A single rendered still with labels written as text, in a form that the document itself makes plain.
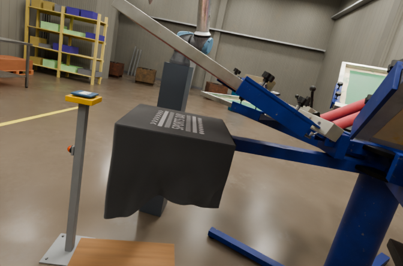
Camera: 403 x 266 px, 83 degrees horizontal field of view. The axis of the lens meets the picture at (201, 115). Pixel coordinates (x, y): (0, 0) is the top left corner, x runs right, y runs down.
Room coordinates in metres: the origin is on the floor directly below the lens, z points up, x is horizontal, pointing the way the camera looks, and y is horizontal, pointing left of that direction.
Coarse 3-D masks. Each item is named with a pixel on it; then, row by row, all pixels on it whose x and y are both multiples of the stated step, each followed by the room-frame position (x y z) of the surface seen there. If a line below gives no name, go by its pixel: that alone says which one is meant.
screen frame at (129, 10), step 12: (120, 0) 0.76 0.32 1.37; (132, 12) 0.76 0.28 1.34; (144, 24) 0.76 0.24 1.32; (156, 24) 0.77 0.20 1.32; (168, 36) 0.77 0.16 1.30; (180, 48) 0.77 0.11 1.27; (192, 48) 0.78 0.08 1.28; (204, 60) 0.78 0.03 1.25; (216, 72) 0.79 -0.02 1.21; (228, 72) 0.79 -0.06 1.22
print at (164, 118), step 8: (160, 112) 1.15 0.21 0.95; (168, 112) 1.19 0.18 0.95; (152, 120) 0.97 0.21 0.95; (160, 120) 1.00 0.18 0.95; (168, 120) 1.02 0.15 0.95; (176, 120) 1.06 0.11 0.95; (184, 120) 1.09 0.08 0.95; (192, 120) 1.12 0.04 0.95; (200, 120) 1.16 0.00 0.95; (176, 128) 0.93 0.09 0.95; (184, 128) 0.95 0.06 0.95; (192, 128) 0.98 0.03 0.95; (200, 128) 1.01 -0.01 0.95
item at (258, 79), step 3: (246, 75) 1.25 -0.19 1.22; (249, 75) 1.19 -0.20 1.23; (252, 75) 1.15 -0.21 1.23; (252, 78) 1.11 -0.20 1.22; (255, 78) 1.07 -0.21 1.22; (258, 78) 1.03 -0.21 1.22; (261, 78) 0.99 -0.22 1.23; (255, 81) 1.04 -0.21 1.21; (258, 81) 1.00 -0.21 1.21; (261, 81) 0.96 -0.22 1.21; (273, 81) 0.90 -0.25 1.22; (267, 84) 0.89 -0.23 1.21; (270, 84) 0.90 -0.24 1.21; (273, 84) 0.90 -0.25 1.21; (267, 87) 0.89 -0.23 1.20; (270, 87) 0.90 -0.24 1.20; (270, 90) 0.90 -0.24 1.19
